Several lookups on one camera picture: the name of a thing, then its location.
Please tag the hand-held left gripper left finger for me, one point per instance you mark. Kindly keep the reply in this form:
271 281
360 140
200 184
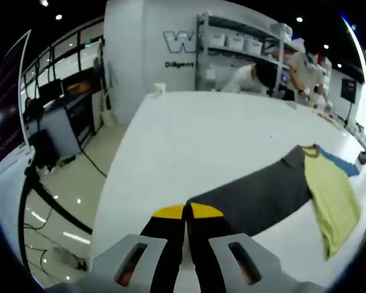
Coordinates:
158 256

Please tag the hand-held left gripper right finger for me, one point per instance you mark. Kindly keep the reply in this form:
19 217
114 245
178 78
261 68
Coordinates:
213 256

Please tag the yellow grey blue garment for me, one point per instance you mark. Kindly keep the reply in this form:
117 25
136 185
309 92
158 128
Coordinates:
262 192

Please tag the black stand leg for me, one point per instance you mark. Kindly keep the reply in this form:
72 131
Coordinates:
48 198

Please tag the grey cabinet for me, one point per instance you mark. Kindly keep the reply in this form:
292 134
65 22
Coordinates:
70 125

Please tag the white cup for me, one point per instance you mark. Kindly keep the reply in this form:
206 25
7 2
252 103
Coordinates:
159 89

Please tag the small grey object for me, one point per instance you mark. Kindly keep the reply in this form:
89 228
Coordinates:
292 105

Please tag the grey metal shelving unit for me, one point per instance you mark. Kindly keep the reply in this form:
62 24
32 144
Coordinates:
262 58

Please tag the dark roll-up banner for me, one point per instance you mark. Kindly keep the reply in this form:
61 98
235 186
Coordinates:
6 116

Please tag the white storage bin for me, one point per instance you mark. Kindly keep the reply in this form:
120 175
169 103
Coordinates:
236 42
219 39
254 46

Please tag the black screen on stand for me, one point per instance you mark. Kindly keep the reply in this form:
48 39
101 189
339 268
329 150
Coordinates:
349 88

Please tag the large clear storage bin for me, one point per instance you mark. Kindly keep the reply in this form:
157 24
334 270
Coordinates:
281 30

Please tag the long ceiling light strip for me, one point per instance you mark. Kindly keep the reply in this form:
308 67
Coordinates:
358 52

